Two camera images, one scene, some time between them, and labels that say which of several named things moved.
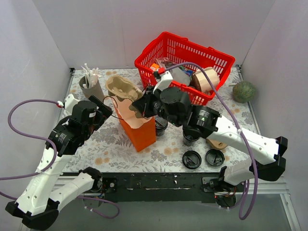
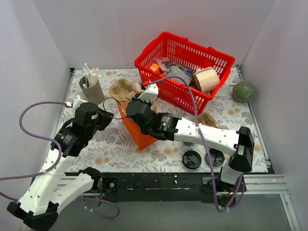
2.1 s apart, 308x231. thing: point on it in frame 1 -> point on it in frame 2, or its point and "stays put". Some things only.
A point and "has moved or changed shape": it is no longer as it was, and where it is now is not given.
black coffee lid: (214, 157) stays put
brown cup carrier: (124, 90) has moved or changed shape
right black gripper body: (142, 105) -> (135, 101)
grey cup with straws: (89, 83) stays put
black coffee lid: (191, 160) stays put
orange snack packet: (155, 67) stays put
